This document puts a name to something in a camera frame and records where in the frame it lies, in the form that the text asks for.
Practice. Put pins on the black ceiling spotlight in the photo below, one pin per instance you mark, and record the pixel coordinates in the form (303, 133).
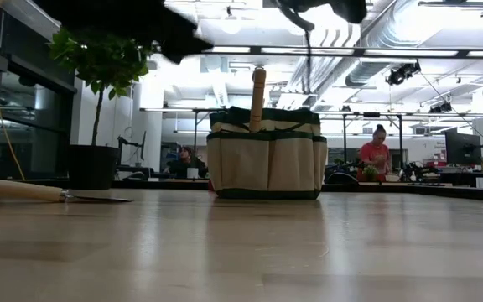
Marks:
(401, 74)

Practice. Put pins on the green leafy plant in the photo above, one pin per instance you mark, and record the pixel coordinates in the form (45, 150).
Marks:
(99, 58)

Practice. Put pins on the person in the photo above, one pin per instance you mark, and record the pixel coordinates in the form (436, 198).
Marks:
(185, 161)
(373, 157)

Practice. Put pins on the black plant pot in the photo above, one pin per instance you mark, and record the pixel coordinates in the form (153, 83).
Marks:
(92, 168)

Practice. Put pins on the beige green canvas gardening bag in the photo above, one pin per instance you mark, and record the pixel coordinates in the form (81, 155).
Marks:
(266, 163)

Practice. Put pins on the black monitor on arm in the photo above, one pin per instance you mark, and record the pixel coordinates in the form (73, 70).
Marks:
(143, 147)

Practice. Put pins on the long linear ceiling light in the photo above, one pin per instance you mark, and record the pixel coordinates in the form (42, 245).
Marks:
(350, 52)

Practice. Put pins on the small potted plant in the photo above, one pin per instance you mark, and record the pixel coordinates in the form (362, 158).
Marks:
(370, 172)

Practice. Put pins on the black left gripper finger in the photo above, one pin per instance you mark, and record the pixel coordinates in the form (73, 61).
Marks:
(183, 46)

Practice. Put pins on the black computer monitor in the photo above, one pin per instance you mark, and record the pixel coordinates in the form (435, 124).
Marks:
(461, 149)

